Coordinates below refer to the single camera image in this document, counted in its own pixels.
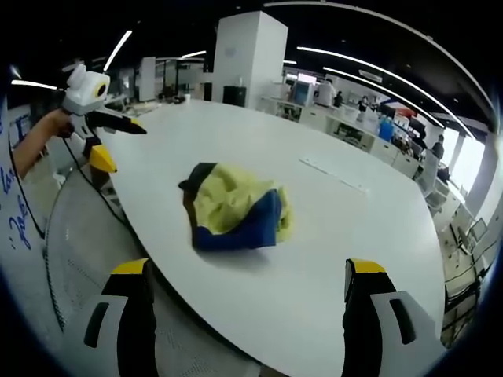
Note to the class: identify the white square pillar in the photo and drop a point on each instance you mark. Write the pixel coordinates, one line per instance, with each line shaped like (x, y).
(249, 59)

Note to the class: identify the blue container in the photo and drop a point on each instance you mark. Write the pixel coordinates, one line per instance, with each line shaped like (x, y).
(386, 129)

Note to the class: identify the person's white printed shirt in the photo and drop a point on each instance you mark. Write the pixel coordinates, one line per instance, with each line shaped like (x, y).
(15, 220)

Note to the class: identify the person's left hand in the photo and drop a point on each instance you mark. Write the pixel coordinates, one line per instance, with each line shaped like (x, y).
(63, 123)

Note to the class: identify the black bin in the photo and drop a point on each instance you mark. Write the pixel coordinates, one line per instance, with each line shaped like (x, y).
(234, 95)

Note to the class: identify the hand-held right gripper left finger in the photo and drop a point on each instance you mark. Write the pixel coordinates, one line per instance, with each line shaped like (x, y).
(118, 314)

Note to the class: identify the grey mesh chair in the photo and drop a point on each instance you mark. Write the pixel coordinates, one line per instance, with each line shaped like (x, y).
(82, 243)

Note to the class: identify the long ceiling light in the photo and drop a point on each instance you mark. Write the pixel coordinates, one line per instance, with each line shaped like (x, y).
(118, 50)
(369, 68)
(33, 84)

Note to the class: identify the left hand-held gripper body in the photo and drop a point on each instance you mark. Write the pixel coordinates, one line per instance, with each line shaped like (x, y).
(84, 94)

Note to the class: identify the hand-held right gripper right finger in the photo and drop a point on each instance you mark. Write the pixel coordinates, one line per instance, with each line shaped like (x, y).
(377, 314)

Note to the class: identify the yellow and blue garment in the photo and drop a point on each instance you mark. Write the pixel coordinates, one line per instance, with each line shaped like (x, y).
(232, 204)

